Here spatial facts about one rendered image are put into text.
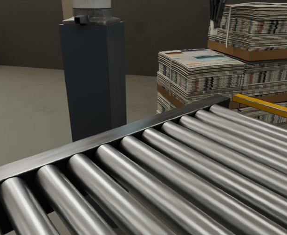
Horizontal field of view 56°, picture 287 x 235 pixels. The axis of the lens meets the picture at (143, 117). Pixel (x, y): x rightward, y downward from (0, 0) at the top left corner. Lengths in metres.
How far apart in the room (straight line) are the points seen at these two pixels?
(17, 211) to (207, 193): 0.30
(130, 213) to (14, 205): 0.19
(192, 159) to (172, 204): 0.15
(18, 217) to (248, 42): 1.13
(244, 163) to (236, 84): 0.79
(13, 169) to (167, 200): 0.29
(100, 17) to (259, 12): 0.66
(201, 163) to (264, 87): 0.95
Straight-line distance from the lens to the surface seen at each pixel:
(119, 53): 1.20
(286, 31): 1.42
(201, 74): 1.22
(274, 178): 0.56
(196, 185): 0.50
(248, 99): 0.87
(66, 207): 0.47
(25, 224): 0.46
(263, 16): 1.32
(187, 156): 0.58
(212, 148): 0.62
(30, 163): 0.58
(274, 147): 0.68
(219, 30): 1.52
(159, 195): 0.47
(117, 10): 4.16
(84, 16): 1.10
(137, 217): 0.43
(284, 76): 1.52
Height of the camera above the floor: 1.10
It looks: 24 degrees down
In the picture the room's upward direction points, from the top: straight up
